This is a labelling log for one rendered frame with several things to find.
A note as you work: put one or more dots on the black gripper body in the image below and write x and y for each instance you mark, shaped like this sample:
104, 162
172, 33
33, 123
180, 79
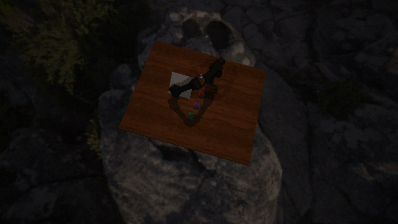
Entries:
211, 80

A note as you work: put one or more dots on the red push button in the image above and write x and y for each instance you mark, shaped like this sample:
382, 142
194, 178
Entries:
202, 93

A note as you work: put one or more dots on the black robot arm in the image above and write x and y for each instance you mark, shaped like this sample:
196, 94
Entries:
194, 84

